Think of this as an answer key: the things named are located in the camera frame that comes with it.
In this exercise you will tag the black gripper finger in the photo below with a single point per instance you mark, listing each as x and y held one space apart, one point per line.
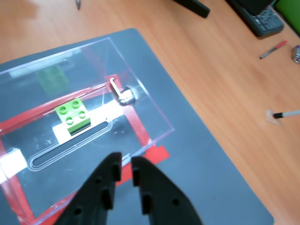
164 194
91 199

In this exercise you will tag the green lego block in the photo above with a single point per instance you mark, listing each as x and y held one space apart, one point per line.
72 112

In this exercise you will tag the metal box latch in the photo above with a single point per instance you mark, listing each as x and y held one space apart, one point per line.
126 96

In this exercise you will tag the transparent acrylic box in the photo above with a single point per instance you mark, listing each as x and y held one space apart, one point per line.
82 63

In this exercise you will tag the grey table mat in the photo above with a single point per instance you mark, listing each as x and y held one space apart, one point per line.
211 175

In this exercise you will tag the clear plastic triangle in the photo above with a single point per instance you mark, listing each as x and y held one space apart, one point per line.
270 119

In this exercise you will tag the white pen black tip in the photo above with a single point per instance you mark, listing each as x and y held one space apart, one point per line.
288 114

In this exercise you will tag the red capped marker pen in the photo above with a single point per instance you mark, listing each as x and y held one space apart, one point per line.
273 50

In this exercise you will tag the black stand leg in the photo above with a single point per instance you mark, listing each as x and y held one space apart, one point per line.
194 5

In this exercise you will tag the silver battery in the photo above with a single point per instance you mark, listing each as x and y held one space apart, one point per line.
296 55

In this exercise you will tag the grey pen tip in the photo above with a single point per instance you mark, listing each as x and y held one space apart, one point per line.
78 3

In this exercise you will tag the dark grey keypad device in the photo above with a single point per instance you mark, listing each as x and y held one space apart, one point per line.
267 23

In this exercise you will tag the green object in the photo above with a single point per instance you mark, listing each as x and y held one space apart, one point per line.
291 14

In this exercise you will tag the red tape frame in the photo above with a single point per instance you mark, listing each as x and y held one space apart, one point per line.
138 126

